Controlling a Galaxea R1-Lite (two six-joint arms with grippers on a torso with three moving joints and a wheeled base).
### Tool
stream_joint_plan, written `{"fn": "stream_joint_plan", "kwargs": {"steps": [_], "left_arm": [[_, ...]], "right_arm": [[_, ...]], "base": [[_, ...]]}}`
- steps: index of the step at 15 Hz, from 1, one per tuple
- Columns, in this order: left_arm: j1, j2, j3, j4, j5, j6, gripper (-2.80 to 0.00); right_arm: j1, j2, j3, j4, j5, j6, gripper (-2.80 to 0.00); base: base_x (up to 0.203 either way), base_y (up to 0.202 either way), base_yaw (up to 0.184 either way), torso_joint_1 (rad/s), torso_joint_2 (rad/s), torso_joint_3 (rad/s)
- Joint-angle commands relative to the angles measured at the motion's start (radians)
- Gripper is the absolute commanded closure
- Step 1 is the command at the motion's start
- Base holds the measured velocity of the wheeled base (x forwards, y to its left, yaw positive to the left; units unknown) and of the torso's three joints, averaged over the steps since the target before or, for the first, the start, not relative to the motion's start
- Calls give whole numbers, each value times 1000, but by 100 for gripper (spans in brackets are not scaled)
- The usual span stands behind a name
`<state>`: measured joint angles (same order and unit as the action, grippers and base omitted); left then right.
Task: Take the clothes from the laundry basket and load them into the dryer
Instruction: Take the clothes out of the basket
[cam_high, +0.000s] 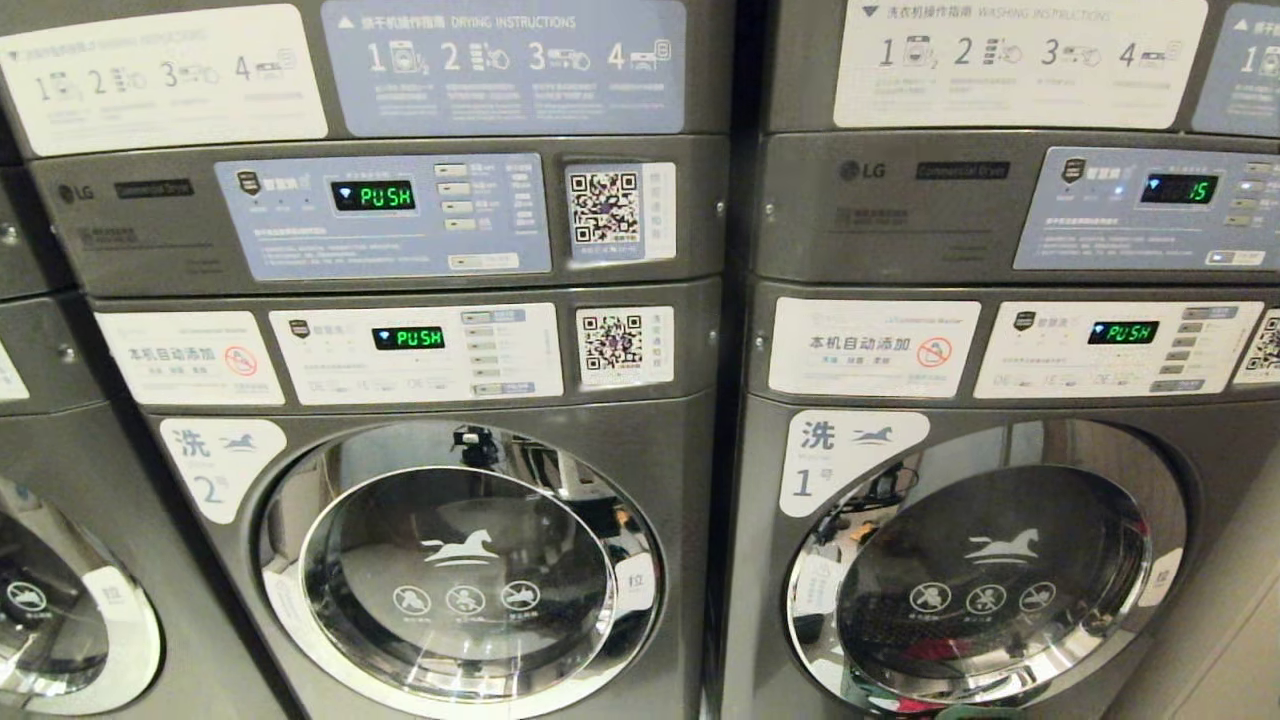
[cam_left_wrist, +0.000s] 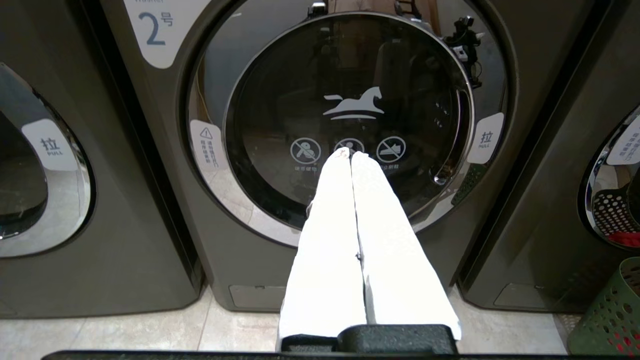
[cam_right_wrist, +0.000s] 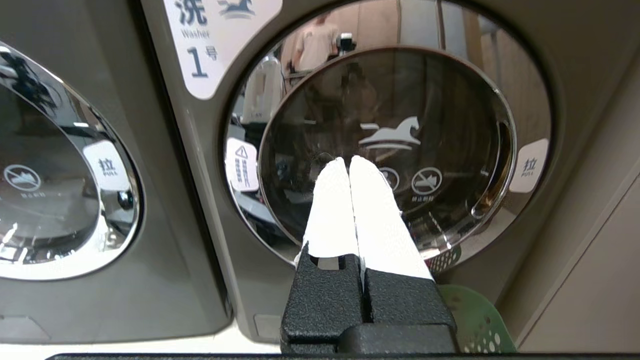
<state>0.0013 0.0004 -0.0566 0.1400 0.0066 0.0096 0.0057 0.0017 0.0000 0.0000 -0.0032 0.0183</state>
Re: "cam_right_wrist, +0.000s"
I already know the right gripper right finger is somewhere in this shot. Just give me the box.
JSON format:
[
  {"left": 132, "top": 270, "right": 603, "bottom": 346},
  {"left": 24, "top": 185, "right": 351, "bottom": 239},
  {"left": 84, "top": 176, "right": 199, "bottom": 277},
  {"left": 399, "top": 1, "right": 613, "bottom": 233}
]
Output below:
[{"left": 348, "top": 155, "right": 458, "bottom": 354}]

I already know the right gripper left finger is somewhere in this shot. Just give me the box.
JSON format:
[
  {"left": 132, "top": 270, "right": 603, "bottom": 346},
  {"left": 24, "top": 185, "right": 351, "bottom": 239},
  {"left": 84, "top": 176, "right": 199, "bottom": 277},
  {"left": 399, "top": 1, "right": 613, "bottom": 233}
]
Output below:
[{"left": 280, "top": 157, "right": 370, "bottom": 354}]

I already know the grey front-load laundry machine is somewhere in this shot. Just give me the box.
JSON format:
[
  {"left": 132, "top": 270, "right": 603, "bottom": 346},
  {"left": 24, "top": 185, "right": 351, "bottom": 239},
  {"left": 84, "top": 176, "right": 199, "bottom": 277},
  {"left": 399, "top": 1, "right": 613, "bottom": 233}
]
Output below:
[
  {"left": 0, "top": 0, "right": 232, "bottom": 345},
  {"left": 141, "top": 0, "right": 640, "bottom": 345}
]

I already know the green perforated laundry basket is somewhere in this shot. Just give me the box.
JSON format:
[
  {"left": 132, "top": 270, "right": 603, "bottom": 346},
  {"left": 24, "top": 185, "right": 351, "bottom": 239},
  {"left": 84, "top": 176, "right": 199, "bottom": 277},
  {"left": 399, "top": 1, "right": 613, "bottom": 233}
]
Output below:
[{"left": 438, "top": 284, "right": 518, "bottom": 355}]

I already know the round chrome glass machine door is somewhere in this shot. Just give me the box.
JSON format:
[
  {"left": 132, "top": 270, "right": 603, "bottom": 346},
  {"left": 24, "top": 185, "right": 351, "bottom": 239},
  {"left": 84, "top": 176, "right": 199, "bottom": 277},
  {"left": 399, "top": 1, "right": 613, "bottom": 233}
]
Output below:
[
  {"left": 223, "top": 0, "right": 553, "bottom": 275},
  {"left": 0, "top": 42, "right": 145, "bottom": 281}
]

